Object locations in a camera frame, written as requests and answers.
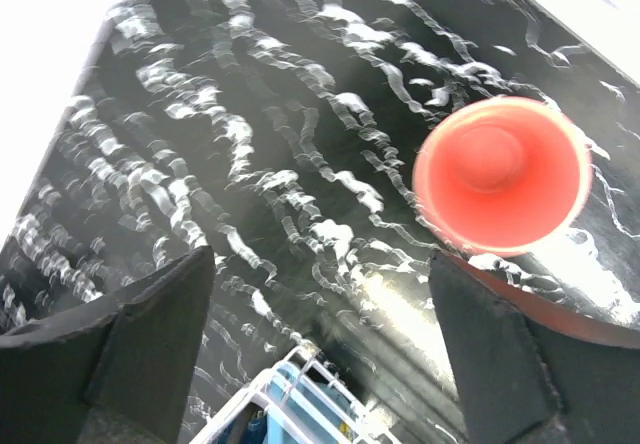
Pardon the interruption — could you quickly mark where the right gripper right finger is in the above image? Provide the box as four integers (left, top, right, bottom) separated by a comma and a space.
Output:
429, 251, 639, 444

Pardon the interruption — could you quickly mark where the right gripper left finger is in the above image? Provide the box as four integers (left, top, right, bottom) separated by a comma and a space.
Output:
1, 246, 215, 443

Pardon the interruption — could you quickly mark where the pink plastic cup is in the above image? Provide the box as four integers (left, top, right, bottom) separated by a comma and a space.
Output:
412, 96, 593, 256

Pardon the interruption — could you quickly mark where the white wire dish rack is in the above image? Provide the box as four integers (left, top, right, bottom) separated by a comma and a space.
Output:
188, 339, 401, 444

